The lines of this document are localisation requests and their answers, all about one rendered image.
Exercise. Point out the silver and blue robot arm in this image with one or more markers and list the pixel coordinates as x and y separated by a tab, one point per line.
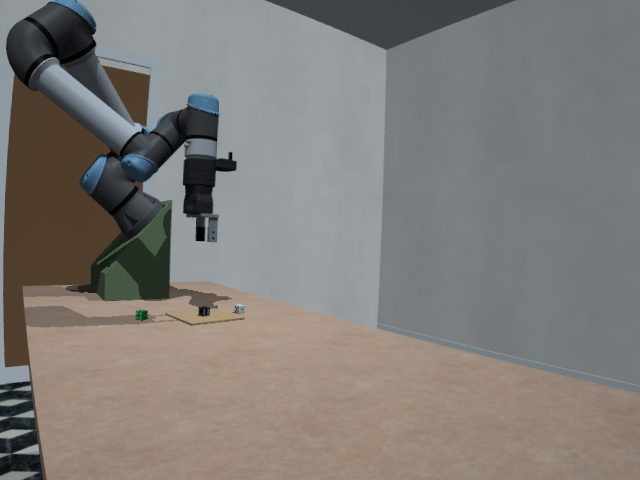
67	28

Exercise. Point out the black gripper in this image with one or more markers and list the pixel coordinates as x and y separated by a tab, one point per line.
199	180

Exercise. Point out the tan flat mat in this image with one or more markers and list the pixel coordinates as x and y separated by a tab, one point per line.
193	318

